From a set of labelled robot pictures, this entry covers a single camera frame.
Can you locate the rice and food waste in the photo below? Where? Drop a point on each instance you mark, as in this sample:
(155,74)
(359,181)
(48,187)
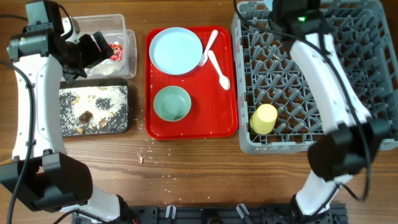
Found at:
(93,109)

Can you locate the light blue plate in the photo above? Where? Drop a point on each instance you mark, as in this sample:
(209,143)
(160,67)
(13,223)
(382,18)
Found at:
(175,51)

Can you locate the red serving tray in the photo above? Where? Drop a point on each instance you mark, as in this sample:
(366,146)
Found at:
(214,112)

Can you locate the black waste tray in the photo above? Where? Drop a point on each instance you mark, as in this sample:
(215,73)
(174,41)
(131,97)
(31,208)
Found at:
(93,109)

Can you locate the grey dishwasher rack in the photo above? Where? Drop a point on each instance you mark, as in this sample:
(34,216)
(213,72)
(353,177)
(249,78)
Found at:
(266,74)

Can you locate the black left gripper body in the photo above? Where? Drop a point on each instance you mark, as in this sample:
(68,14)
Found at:
(84,55)

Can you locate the white napkin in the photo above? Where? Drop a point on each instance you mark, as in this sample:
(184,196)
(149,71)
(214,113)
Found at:
(106,68)

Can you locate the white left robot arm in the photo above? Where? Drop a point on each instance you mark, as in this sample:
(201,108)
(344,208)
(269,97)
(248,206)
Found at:
(41,175)

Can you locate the green bowl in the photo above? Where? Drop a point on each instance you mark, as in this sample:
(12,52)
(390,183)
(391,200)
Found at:
(172,103)

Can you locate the pink plastic fork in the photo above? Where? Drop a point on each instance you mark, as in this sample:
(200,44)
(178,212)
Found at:
(211,40)

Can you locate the food scrap on table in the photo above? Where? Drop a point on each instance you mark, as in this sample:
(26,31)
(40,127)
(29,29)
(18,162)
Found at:
(140,159)

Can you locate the white plastic spoon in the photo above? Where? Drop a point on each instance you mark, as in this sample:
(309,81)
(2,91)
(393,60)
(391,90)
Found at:
(223,80)

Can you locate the clear plastic bin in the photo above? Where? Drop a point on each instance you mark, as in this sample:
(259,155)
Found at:
(114,30)

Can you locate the red snack wrapper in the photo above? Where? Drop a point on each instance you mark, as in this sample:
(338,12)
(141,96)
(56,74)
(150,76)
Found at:
(118,52)

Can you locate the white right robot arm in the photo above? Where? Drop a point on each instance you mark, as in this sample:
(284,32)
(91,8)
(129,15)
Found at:
(352,138)

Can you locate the yellow cup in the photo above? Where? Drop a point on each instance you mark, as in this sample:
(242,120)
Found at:
(263,120)

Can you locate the black mounting rail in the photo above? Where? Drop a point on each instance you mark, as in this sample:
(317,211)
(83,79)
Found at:
(268,214)

